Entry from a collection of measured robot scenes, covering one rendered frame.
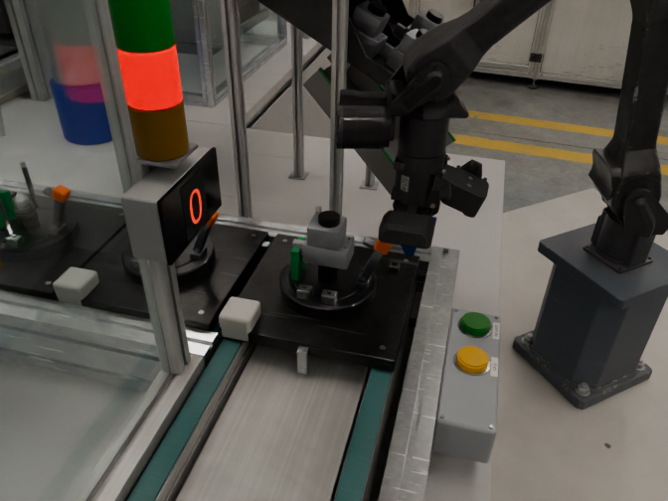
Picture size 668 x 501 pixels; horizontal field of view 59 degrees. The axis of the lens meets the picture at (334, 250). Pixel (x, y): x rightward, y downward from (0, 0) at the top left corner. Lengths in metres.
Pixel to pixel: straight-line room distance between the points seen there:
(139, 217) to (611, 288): 0.56
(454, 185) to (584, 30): 4.08
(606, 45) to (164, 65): 4.37
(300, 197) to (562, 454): 0.76
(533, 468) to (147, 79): 0.64
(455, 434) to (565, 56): 4.21
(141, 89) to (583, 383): 0.69
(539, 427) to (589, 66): 4.10
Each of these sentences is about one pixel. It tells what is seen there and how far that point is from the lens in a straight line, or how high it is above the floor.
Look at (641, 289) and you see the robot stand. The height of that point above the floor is 1.06.
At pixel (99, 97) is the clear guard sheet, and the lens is 0.56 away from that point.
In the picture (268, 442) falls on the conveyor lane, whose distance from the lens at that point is 0.75.
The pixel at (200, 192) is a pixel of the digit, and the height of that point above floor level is 1.21.
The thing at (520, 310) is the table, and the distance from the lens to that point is 1.05.
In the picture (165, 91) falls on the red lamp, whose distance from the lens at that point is 0.55.
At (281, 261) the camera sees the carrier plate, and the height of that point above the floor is 0.97.
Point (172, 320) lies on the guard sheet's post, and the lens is 0.72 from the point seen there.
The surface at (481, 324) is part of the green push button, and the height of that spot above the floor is 0.97.
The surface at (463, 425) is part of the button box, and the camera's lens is 0.72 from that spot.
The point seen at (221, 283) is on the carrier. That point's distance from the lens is 0.88.
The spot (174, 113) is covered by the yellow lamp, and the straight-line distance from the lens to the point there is 0.56.
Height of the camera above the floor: 1.51
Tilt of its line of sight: 35 degrees down
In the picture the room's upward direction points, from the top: 1 degrees clockwise
